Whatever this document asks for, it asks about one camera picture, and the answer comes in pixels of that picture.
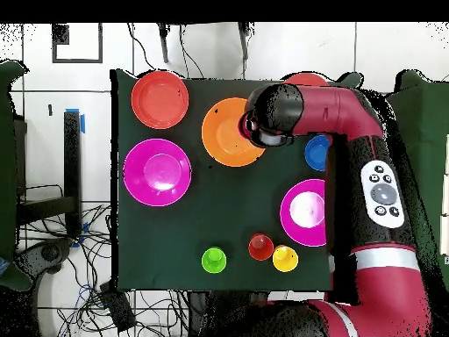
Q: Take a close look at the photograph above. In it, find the orange large bowl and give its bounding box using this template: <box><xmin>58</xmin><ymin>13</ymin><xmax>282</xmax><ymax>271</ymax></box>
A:
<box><xmin>201</xmin><ymin>97</ymin><xmax>267</xmax><ymax>169</ymax></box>

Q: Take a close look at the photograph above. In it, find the red shallow bowl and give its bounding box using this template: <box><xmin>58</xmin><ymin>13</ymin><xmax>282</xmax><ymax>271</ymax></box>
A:
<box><xmin>130</xmin><ymin>69</ymin><xmax>190</xmax><ymax>131</ymax></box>
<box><xmin>282</xmin><ymin>72</ymin><xmax>331</xmax><ymax>88</ymax></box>

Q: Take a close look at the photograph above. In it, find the dark green tablecloth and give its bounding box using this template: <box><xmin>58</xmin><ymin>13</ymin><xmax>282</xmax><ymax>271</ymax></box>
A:
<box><xmin>110</xmin><ymin>68</ymin><xmax>364</xmax><ymax>296</ymax></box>

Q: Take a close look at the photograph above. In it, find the pink large bowl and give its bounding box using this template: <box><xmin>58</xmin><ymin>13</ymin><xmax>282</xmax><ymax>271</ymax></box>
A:
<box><xmin>122</xmin><ymin>138</ymin><xmax>193</xmax><ymax>208</ymax></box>
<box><xmin>279</xmin><ymin>178</ymin><xmax>328</xmax><ymax>248</ymax></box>

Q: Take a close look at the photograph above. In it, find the red-orange plastic cup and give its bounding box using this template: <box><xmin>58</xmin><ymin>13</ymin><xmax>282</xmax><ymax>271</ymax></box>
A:
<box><xmin>247</xmin><ymin>233</ymin><xmax>275</xmax><ymax>262</ymax></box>

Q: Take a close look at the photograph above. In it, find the green plastic cup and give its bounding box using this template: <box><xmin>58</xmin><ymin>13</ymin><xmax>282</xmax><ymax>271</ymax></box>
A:
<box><xmin>200</xmin><ymin>246</ymin><xmax>228</xmax><ymax>275</ymax></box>

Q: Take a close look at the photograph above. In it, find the yellow plastic cup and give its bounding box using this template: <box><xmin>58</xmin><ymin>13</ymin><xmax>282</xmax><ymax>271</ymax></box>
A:
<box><xmin>272</xmin><ymin>244</ymin><xmax>300</xmax><ymax>274</ymax></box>

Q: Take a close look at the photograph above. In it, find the blue small bowl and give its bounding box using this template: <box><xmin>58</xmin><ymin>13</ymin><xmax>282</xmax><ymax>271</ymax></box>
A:
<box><xmin>303</xmin><ymin>134</ymin><xmax>331</xmax><ymax>172</ymax></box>

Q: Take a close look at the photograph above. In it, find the black stand leg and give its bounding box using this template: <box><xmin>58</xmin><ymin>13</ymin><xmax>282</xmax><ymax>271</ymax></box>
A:
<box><xmin>156</xmin><ymin>22</ymin><xmax>170</xmax><ymax>64</ymax></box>
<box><xmin>238</xmin><ymin>22</ymin><xmax>251</xmax><ymax>61</ymax></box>

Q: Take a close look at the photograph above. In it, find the blue tape strip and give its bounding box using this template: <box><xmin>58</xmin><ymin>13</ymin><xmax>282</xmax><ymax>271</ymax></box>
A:
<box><xmin>65</xmin><ymin>107</ymin><xmax>86</xmax><ymax>134</ymax></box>

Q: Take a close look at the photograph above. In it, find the black power box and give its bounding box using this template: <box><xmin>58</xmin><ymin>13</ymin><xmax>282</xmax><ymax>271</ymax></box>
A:
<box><xmin>98</xmin><ymin>281</ymin><xmax>137</xmax><ymax>333</ymax></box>

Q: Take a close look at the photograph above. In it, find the green cloth covered table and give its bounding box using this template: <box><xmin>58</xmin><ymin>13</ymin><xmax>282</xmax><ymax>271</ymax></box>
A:
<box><xmin>385</xmin><ymin>68</ymin><xmax>449</xmax><ymax>289</ymax></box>
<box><xmin>0</xmin><ymin>59</ymin><xmax>34</xmax><ymax>292</ymax></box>

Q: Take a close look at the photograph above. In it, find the black cable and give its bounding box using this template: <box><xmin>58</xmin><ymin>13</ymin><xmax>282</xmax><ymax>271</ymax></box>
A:
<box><xmin>126</xmin><ymin>22</ymin><xmax>164</xmax><ymax>79</ymax></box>

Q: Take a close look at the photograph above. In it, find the tangle of black cables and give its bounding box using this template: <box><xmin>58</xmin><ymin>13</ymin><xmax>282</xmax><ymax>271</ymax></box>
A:
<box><xmin>17</xmin><ymin>183</ymin><xmax>197</xmax><ymax>337</ymax></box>

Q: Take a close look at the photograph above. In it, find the black frame stand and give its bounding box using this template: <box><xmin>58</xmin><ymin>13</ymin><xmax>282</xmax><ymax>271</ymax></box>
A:
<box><xmin>15</xmin><ymin>110</ymin><xmax>83</xmax><ymax>240</ymax></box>

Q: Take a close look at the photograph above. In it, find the black pedestal foot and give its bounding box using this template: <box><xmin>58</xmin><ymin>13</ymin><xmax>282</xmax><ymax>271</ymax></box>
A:
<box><xmin>15</xmin><ymin>237</ymin><xmax>75</xmax><ymax>276</ymax></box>

